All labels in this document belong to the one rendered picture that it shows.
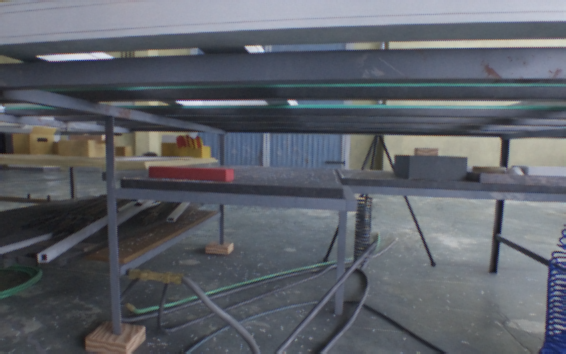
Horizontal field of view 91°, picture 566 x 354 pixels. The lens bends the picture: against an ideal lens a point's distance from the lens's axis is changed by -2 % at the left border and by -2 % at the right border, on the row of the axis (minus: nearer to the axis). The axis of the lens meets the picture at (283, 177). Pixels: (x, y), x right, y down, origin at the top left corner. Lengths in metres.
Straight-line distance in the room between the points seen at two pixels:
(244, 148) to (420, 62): 6.85
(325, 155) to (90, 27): 6.53
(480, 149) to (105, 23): 7.59
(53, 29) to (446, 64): 0.62
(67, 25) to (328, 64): 0.42
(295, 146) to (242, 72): 6.51
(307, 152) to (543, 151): 5.22
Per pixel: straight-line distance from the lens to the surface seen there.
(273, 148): 7.05
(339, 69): 0.48
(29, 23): 0.67
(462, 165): 1.39
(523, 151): 8.22
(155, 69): 0.57
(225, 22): 0.47
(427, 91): 0.76
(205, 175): 0.97
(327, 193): 0.84
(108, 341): 1.23
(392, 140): 6.75
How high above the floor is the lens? 0.69
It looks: 5 degrees down
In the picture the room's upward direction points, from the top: 1 degrees clockwise
